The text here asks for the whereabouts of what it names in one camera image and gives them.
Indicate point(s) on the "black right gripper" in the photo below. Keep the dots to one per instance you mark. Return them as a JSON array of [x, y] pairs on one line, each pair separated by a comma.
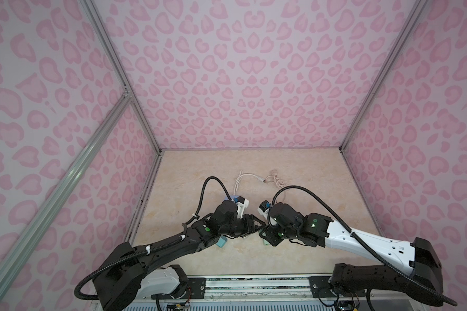
[[271, 232]]

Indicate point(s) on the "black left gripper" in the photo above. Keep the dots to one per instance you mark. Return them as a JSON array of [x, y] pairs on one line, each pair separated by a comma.
[[247, 224]]

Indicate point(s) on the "teal plug adapter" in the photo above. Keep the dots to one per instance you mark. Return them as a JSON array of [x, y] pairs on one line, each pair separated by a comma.
[[221, 242]]

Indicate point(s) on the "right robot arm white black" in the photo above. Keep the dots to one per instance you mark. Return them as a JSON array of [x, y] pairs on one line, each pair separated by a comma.
[[411, 268]]

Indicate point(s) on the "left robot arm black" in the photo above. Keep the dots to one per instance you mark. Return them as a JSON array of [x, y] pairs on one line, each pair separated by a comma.
[[127, 266]]

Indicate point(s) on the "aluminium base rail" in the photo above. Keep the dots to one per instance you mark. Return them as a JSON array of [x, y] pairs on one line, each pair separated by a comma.
[[270, 292]]

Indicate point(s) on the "aluminium frame profile left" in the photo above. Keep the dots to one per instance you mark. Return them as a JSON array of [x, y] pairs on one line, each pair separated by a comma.
[[76, 152]]

